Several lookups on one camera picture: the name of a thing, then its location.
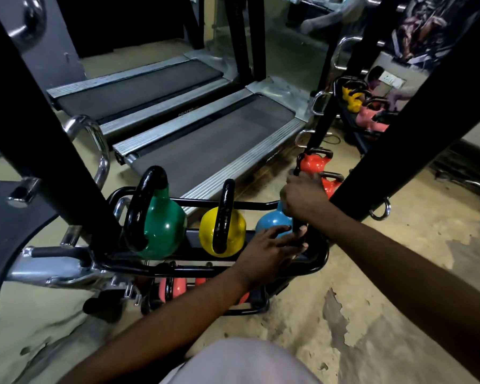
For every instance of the person's right hand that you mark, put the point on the person's right hand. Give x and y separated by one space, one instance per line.
304 197

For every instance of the person's left hand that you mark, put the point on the person's left hand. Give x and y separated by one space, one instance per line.
260 259

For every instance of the person's right fingers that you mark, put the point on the person's right fingers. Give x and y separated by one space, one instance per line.
300 181

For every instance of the person's left fingers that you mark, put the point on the person's left fingers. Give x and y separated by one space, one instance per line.
286 237

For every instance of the blue kettlebell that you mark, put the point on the blue kettlebell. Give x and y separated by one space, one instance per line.
274 221

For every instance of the person's left forearm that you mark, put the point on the person's left forearm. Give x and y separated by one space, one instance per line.
156 331

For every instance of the person's right forearm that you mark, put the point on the person's right forearm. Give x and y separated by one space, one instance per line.
404 283

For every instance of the red kettlebell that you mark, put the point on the red kettlebell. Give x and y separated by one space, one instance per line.
330 187
314 163

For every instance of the black kettlebell rack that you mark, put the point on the black kettlebell rack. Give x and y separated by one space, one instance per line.
264 271

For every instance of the pink kettlebell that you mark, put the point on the pink kettlebell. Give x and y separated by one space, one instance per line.
178 287
244 297

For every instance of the yellow kettlebell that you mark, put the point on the yellow kettlebell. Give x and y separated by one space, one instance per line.
208 235

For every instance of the grey treadmill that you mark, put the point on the grey treadmill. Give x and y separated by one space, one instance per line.
208 149
132 89

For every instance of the green kettlebell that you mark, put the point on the green kettlebell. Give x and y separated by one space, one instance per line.
166 225

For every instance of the person's light grey shorts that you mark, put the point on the person's light grey shorts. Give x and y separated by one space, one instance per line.
244 363

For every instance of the black treadmill uprights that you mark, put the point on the black treadmill uprights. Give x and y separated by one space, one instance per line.
246 35

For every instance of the black machine frame beam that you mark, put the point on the black machine frame beam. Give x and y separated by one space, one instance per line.
36 127
420 115

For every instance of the wall mirror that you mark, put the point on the wall mirror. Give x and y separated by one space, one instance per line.
388 55

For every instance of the chrome machine bracket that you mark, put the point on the chrome machine bracket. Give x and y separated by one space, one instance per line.
56 269

